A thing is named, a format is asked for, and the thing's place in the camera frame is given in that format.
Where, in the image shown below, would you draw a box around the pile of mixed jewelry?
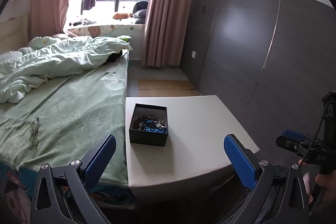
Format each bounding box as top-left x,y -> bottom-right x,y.
132,116 -> 167,134

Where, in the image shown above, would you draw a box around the black jewelry box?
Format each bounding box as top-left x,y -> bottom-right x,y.
129,103 -> 169,147

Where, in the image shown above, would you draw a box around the person's right hand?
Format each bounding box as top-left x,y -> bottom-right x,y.
303,170 -> 335,209

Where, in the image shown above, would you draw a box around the eyeglasses on bed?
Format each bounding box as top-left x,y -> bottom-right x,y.
29,117 -> 40,147

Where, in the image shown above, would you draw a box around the flattened cardboard sheets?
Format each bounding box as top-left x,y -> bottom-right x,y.
138,79 -> 199,97

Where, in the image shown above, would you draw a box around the mint green duvet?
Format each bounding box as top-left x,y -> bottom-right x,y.
1,36 -> 132,104

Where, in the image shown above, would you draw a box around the patterned window seat cushion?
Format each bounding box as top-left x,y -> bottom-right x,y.
68,24 -> 145,38

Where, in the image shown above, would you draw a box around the orange plush toy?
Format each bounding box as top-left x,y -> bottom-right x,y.
113,12 -> 130,20

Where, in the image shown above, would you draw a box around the cream bed headboard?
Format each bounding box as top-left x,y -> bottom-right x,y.
0,14 -> 29,54

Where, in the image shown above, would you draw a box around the dark pillows on sill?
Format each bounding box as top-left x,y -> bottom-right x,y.
133,0 -> 149,24

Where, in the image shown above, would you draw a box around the right pink curtain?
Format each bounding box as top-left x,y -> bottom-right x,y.
141,0 -> 191,68

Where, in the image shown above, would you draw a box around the black cable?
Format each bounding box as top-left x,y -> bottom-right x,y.
301,113 -> 326,164

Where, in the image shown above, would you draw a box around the wall power socket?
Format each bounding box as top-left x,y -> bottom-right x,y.
191,51 -> 196,59

